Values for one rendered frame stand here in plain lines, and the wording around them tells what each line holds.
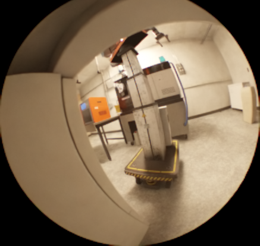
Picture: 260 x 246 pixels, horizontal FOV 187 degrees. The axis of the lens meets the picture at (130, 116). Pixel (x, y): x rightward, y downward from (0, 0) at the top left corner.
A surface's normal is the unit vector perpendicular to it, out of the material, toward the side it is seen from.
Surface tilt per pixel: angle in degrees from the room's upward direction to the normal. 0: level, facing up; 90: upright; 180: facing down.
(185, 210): 0
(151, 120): 90
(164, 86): 90
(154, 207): 0
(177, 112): 90
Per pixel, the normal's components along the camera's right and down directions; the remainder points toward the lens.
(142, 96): -0.51, 0.21
